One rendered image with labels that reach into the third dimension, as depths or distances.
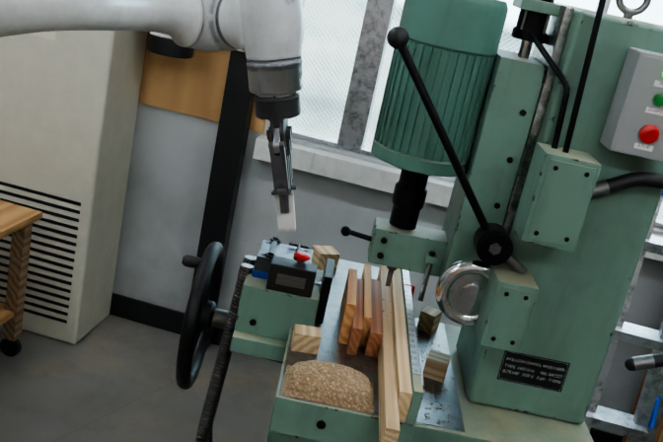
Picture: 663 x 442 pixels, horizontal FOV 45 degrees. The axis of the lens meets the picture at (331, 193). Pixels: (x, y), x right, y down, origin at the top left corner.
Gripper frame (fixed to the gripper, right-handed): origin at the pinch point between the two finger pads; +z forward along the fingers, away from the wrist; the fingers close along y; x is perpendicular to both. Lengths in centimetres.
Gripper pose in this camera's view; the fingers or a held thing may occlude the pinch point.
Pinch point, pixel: (285, 210)
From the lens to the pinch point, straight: 138.2
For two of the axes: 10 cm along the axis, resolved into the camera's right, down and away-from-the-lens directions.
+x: -10.0, 0.4, 0.6
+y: 0.5, -2.8, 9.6
